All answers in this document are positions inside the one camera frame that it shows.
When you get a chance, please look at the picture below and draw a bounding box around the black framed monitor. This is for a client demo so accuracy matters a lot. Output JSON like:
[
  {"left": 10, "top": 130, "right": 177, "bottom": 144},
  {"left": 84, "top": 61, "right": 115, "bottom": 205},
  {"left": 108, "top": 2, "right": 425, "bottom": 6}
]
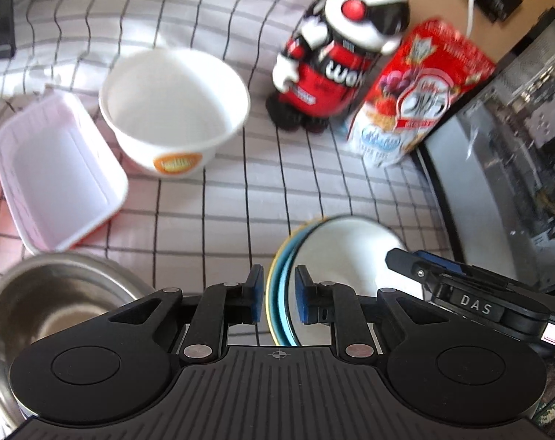
[{"left": 410, "top": 7, "right": 555, "bottom": 294}]

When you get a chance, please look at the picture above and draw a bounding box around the white paper bowl orange label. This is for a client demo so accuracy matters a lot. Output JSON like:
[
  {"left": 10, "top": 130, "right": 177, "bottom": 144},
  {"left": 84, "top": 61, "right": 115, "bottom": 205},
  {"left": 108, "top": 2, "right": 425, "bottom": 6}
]
[{"left": 98, "top": 48, "right": 251, "bottom": 179}]

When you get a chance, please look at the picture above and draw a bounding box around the white bowl yellow rim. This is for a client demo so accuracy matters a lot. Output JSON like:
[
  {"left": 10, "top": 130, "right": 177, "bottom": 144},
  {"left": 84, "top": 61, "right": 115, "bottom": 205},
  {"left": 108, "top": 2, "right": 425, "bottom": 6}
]
[{"left": 266, "top": 214, "right": 333, "bottom": 347}]

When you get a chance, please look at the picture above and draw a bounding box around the panda robot figure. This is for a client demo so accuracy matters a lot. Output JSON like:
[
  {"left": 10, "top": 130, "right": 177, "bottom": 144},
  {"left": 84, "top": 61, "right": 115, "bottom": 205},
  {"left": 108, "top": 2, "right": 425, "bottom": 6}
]
[{"left": 264, "top": 0, "right": 411, "bottom": 135}]

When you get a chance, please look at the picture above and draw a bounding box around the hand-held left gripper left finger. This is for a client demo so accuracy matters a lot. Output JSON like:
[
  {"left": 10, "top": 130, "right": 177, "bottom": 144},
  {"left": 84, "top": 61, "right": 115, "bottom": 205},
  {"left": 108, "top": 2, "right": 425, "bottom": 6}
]
[{"left": 107, "top": 264, "right": 265, "bottom": 367}]

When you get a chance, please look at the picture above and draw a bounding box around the stainless steel bowl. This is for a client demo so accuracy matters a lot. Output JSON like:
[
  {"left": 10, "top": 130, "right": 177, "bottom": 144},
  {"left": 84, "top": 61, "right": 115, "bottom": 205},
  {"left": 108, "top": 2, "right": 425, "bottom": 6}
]
[{"left": 0, "top": 252, "right": 156, "bottom": 427}]

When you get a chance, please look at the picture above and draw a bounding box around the stack of coloured plates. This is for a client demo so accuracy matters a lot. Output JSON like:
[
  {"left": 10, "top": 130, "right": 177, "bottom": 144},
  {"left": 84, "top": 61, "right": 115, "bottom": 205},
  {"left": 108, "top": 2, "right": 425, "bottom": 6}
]
[{"left": 275, "top": 216, "right": 422, "bottom": 347}]

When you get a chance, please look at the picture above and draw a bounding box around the red rectangular plastic container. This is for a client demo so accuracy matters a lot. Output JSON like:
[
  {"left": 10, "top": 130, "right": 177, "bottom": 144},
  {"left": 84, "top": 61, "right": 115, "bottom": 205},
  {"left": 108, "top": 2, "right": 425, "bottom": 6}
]
[{"left": 0, "top": 91, "right": 129, "bottom": 255}]

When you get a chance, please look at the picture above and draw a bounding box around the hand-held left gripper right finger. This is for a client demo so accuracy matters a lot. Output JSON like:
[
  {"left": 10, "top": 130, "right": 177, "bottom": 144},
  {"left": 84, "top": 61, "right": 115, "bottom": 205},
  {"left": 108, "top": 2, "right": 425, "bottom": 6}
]
[{"left": 295, "top": 264, "right": 448, "bottom": 367}]

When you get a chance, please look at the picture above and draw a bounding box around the white checked tablecloth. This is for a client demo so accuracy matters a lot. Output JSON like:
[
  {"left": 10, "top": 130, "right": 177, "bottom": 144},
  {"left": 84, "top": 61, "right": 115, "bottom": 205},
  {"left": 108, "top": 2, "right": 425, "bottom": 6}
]
[{"left": 0, "top": 0, "right": 457, "bottom": 358}]

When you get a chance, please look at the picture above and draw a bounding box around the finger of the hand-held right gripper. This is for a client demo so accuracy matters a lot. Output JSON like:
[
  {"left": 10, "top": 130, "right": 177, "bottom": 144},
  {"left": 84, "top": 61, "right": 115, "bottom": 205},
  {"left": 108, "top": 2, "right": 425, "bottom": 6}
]
[
  {"left": 385, "top": 247, "right": 441, "bottom": 287},
  {"left": 415, "top": 251, "right": 516, "bottom": 285}
]

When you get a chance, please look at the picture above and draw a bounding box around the red cereal bag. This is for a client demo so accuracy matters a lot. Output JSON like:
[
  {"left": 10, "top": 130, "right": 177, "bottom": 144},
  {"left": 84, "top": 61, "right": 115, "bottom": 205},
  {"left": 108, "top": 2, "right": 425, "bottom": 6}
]
[{"left": 344, "top": 18, "right": 497, "bottom": 168}]

